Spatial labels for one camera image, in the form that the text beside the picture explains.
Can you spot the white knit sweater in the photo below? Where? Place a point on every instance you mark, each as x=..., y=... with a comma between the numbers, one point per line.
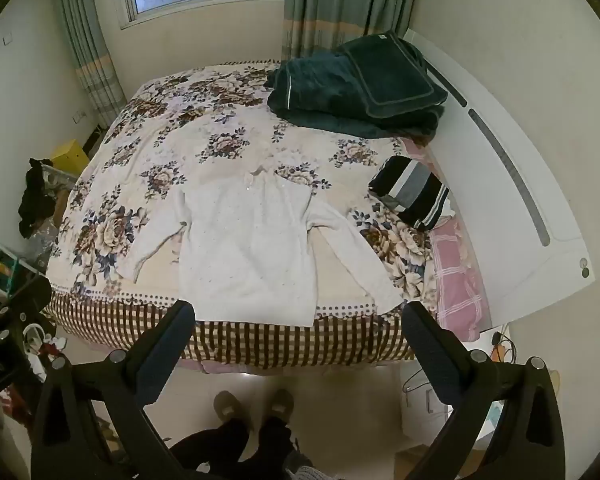
x=240, y=240

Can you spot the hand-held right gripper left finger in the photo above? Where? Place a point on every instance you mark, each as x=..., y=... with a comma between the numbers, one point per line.
x=172, y=332

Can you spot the white headboard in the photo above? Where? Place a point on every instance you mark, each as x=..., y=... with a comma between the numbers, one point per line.
x=520, y=210

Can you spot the dark green pillow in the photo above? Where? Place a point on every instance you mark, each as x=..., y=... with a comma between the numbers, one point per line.
x=395, y=75

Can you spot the wall outlet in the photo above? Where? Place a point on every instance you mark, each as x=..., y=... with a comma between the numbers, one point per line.
x=80, y=117

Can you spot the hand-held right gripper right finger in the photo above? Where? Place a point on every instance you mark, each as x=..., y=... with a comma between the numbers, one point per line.
x=425, y=342

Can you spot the floral bedsheet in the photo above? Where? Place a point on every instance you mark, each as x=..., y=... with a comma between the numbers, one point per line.
x=180, y=110

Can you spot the black hanging garment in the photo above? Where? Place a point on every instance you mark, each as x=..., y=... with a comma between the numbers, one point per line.
x=32, y=200

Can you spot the wall switch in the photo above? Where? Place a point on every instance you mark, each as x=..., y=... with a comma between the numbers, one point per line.
x=7, y=38

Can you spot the orange item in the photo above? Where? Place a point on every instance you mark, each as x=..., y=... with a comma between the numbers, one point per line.
x=499, y=351

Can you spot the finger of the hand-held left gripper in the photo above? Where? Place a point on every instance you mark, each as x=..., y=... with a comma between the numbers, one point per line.
x=22, y=300

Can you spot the grey slipper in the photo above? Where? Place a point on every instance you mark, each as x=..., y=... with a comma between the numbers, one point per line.
x=228, y=406
x=280, y=405

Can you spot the white and red floor items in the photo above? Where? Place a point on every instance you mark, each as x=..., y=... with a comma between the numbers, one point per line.
x=45, y=347

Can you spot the dark green blanket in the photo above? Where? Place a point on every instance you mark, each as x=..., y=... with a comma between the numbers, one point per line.
x=310, y=90

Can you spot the white nightstand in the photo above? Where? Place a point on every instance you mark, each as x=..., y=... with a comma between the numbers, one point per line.
x=420, y=420

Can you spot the black white striped folded garment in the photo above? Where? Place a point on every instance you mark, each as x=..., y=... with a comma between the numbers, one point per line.
x=412, y=192

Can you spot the person's black pants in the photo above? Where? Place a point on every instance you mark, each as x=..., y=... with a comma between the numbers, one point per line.
x=220, y=450

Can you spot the green and white crate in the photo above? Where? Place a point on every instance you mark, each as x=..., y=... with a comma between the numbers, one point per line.
x=0, y=260

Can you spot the yellow box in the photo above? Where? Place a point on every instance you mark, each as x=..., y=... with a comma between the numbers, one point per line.
x=70, y=157

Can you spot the pink plaid sheet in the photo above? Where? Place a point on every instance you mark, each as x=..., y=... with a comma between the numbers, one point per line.
x=455, y=270

